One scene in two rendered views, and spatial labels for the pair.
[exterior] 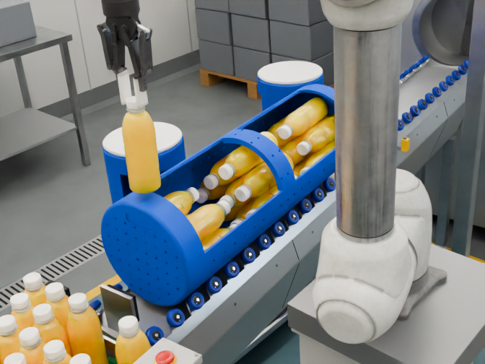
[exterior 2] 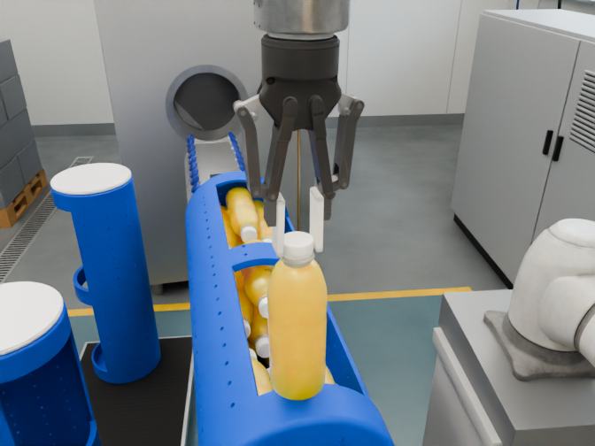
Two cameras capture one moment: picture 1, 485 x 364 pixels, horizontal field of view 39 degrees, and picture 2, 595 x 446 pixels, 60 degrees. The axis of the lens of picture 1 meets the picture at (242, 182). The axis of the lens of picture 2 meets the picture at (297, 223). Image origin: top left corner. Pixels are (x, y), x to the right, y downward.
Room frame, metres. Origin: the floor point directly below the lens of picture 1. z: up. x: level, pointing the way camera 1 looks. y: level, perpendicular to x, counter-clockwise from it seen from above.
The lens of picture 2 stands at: (1.06, 0.62, 1.77)
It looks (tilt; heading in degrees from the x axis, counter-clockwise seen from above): 28 degrees down; 310
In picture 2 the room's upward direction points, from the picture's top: straight up
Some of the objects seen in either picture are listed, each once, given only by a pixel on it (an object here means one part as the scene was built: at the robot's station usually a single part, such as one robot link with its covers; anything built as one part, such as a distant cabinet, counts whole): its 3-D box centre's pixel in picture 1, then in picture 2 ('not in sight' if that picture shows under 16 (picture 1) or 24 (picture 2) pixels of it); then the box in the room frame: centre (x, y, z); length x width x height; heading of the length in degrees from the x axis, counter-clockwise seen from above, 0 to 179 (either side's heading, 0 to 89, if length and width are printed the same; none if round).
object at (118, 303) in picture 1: (122, 310); not in sight; (1.28, 0.31, 0.99); 0.10 x 0.02 x 0.12; 53
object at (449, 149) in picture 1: (445, 196); not in sight; (2.85, -0.98, 0.31); 0.06 x 0.06 x 0.63; 53
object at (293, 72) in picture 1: (289, 72); (91, 178); (2.76, -0.24, 1.03); 0.28 x 0.28 x 0.01
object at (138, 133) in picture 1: (140, 147); (297, 320); (1.39, 0.22, 1.36); 0.07 x 0.07 x 0.19
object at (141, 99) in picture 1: (140, 90); (316, 219); (1.38, 0.20, 1.49); 0.03 x 0.01 x 0.07; 145
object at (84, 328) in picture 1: (86, 339); not in sight; (1.17, 0.37, 1.00); 0.07 x 0.07 x 0.19
